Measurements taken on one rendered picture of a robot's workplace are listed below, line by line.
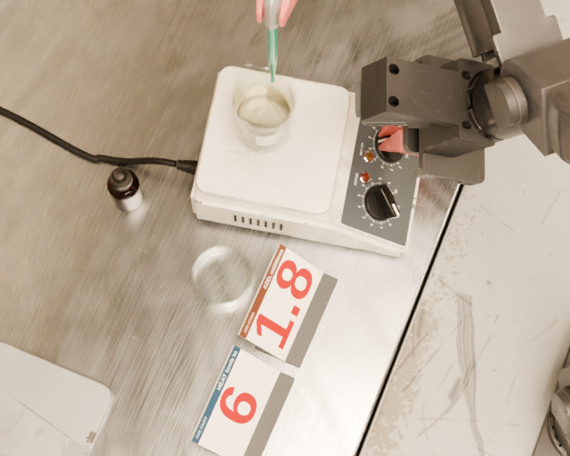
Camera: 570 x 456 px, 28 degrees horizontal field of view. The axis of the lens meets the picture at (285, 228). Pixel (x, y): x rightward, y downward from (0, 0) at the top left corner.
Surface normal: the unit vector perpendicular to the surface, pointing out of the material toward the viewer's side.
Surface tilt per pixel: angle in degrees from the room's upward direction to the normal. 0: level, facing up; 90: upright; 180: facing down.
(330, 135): 0
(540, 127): 90
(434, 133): 61
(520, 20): 16
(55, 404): 0
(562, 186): 0
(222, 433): 40
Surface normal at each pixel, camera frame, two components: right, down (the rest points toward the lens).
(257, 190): 0.03, -0.25
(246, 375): 0.61, 0.06
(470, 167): 0.51, -0.14
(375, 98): -0.86, -0.11
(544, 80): -0.18, -0.74
